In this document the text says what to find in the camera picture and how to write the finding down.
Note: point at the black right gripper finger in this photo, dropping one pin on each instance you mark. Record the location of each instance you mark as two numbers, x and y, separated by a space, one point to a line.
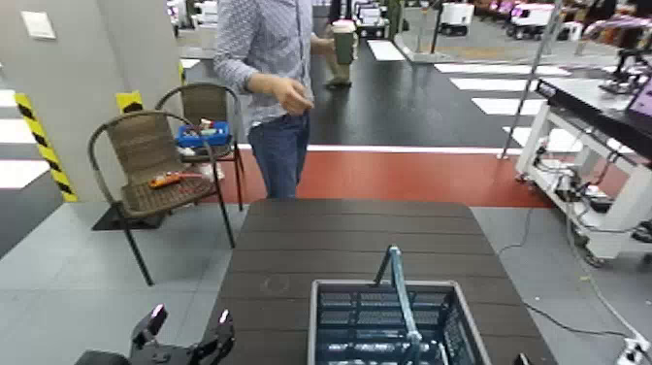
520 360

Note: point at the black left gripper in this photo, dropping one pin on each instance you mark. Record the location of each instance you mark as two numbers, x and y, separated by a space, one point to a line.
168 356

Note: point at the green cup with white lid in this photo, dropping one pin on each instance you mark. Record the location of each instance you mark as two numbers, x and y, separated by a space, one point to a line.
344 43

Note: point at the dark blue plastic crate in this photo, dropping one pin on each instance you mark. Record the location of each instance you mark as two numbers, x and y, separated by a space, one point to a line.
356 326

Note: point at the person's right hand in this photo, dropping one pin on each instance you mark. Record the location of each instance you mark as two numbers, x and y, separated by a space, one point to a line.
294 95

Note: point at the person's left hand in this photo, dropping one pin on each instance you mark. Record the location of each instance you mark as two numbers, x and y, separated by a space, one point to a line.
323 46

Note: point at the white power strip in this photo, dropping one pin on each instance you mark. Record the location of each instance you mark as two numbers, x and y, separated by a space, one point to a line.
635 352

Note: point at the orange hand tool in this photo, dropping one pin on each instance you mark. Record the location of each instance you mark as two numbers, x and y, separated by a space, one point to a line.
170 179

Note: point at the white bag under chair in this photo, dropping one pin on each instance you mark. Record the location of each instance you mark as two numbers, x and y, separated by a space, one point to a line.
214 172

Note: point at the brown wicker chair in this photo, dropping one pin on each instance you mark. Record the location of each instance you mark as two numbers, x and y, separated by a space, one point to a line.
206 102
153 168

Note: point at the blue tray with items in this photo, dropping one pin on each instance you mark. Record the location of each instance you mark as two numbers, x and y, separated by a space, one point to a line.
202 135

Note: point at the tall yellow black corner guard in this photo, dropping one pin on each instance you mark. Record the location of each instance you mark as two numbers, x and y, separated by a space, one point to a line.
45 148

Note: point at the short yellow black corner guard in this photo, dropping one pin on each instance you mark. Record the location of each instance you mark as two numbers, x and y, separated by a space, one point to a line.
129 102

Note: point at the white equipment table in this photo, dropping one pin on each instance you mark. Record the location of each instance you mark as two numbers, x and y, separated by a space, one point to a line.
596 102

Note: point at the slanted metal pole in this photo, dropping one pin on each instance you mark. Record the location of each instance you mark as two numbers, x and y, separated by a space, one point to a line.
530 81

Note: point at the laptop with purple screen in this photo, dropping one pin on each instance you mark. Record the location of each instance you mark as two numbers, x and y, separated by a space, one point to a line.
643 104

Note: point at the person in patterned shirt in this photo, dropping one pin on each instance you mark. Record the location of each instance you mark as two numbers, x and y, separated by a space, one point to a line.
265 46

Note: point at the black stand on table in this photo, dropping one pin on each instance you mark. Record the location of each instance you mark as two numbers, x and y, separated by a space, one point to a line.
624 71

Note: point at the white delivery robot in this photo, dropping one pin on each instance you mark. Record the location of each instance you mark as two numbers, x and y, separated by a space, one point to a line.
371 19
456 18
531 20

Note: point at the white wall plate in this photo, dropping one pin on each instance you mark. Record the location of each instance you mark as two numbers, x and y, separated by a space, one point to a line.
38 24

